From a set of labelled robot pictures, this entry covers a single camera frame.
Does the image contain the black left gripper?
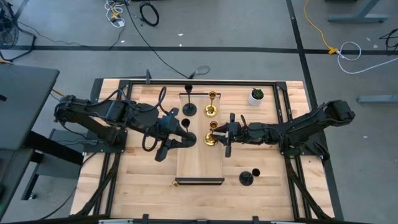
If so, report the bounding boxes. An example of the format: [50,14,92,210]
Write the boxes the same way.
[146,108,197,162]

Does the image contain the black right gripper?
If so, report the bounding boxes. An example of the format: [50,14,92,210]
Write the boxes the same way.
[214,112,249,158]

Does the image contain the black candlestick holder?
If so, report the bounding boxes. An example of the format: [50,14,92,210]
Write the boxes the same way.
[238,167,261,187]
[181,118,197,147]
[182,83,198,118]

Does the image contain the white pot with green plant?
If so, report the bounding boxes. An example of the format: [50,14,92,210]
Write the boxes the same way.
[248,88,266,107]

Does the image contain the dark grey desk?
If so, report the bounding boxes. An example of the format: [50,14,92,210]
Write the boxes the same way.
[0,63,85,220]

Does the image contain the black floor fan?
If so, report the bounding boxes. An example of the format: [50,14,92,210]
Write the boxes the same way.
[0,0,37,62]

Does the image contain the wooden riser with black frame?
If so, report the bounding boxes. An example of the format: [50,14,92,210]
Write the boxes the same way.
[174,91,225,187]

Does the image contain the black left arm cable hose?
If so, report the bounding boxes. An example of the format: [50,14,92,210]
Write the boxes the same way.
[141,86,168,152]

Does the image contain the grey cable loop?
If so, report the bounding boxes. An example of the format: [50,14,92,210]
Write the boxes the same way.
[187,65,211,80]

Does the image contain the long black floor cable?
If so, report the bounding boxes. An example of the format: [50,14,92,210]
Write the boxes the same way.
[123,0,192,79]

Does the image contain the coiled black cable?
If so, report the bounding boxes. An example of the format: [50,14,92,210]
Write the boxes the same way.
[139,1,160,27]

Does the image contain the white cable with yellow plug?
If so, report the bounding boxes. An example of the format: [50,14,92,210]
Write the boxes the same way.
[104,0,126,29]

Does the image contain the yellow extension cord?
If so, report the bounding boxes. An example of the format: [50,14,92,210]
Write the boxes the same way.
[303,0,340,55]

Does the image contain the white floor cable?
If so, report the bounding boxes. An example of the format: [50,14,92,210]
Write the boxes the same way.
[336,40,398,75]

